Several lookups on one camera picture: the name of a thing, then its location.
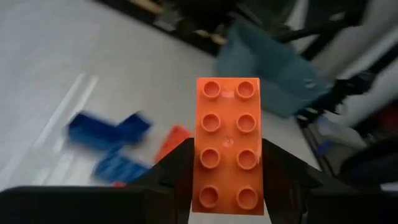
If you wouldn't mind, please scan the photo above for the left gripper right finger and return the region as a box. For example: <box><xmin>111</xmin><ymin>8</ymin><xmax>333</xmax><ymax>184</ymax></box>
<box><xmin>262</xmin><ymin>138</ymin><xmax>398</xmax><ymax>224</ymax></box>

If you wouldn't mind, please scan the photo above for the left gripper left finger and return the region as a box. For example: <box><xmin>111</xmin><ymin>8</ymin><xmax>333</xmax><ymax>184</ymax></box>
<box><xmin>0</xmin><ymin>138</ymin><xmax>196</xmax><ymax>224</ymax></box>

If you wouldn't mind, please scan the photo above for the red plastic bin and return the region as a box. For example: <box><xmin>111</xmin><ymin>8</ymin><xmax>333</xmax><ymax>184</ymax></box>
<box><xmin>154</xmin><ymin>124</ymin><xmax>192</xmax><ymax>164</ymax></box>

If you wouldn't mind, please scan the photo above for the orange two-by-four stud block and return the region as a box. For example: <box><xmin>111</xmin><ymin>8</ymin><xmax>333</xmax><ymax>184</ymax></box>
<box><xmin>192</xmin><ymin>77</ymin><xmax>265</xmax><ymax>216</ymax></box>

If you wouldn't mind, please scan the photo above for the blue plastic bin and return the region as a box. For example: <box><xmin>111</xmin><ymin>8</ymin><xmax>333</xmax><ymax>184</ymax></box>
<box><xmin>66</xmin><ymin>111</ymin><xmax>126</xmax><ymax>151</ymax></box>
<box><xmin>116</xmin><ymin>111</ymin><xmax>153</xmax><ymax>146</ymax></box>

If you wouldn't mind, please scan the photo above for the blue toy block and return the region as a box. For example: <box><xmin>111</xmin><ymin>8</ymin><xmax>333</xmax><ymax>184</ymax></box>
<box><xmin>92</xmin><ymin>150</ymin><xmax>152</xmax><ymax>184</ymax></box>

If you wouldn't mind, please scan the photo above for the teal plastic bin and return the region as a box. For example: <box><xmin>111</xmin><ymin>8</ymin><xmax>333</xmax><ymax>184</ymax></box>
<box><xmin>212</xmin><ymin>21</ymin><xmax>331</xmax><ymax>119</ymax></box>

